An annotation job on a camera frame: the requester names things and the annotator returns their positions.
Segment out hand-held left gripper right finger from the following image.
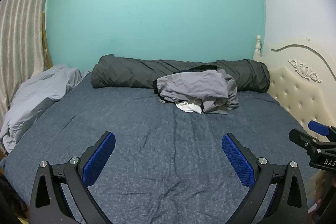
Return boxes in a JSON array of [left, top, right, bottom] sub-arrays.
[[222, 133, 308, 224]]

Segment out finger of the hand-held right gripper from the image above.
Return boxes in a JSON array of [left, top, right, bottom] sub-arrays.
[[289, 129, 336, 155], [308, 120, 336, 142]]

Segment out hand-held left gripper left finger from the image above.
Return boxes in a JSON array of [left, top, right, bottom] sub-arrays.
[[29, 132, 116, 224]]

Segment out light grey jacket black lining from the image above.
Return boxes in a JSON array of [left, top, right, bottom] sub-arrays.
[[153, 65, 229, 104]]

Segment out person's right hand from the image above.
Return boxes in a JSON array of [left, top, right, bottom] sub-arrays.
[[310, 170, 327, 210]]

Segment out cream tufted headboard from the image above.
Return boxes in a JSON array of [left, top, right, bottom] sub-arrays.
[[253, 34, 336, 142]]

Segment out grey sweater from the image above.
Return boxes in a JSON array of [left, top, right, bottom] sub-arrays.
[[201, 69, 240, 115]]

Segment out bed with blue sheet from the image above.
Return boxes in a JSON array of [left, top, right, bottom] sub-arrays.
[[0, 77, 315, 224]]

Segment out dark grey rolled duvet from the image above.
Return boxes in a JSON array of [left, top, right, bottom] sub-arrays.
[[91, 54, 271, 93]]

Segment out pale lavender crumpled blanket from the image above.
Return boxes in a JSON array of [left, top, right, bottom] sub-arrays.
[[0, 64, 90, 153]]

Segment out wooden pole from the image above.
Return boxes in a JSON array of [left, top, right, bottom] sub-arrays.
[[41, 11, 53, 67]]

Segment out beige striped curtain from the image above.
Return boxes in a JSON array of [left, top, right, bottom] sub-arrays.
[[0, 0, 59, 122]]

